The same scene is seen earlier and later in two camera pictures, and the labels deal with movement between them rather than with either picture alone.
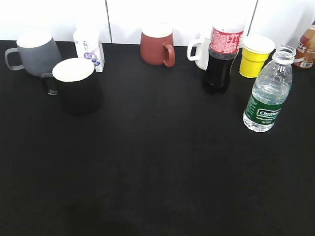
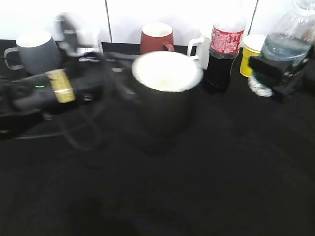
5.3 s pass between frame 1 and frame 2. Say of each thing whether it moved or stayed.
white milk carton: stayed
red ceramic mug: stayed
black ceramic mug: moved
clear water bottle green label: moved
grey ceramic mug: stayed
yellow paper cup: stayed
